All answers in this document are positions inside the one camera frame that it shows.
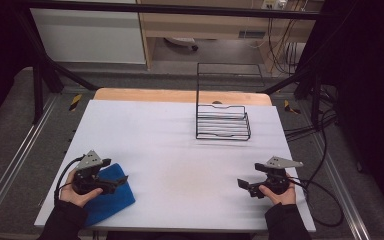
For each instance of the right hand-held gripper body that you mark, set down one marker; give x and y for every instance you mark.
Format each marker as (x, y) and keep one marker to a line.
(277, 181)

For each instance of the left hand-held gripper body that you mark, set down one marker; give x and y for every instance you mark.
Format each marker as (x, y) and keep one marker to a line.
(88, 161)

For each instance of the blue cloth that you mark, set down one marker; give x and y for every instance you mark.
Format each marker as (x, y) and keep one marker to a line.
(113, 203)

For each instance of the person's right hand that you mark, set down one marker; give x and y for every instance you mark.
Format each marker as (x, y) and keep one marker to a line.
(284, 199)

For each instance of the person's left hand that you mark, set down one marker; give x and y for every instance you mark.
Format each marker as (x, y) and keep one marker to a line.
(76, 199)

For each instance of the yellow black tape marker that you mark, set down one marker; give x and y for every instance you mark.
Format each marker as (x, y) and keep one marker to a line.
(290, 107)
(75, 102)

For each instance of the white table cover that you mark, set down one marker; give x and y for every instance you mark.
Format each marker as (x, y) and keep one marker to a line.
(180, 166)

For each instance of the black metal stand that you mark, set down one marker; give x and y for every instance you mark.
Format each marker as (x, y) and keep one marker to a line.
(38, 86)
(315, 93)

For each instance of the wooden table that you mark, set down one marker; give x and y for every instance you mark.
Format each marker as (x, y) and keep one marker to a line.
(166, 95)

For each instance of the white cabinet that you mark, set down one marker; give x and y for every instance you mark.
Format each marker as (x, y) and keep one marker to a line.
(86, 33)

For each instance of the dark curtain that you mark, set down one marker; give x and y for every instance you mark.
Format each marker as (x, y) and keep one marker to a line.
(366, 83)
(0, 50)

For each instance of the white chair base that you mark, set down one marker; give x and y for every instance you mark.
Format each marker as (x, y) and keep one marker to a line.
(183, 42)

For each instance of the white power strip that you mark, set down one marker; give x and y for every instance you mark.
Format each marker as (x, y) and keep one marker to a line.
(274, 4)

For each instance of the aluminium rail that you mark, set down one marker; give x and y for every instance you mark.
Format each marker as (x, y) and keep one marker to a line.
(13, 166)
(343, 193)

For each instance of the black metal frame bar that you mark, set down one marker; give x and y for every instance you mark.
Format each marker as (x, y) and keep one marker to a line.
(180, 9)

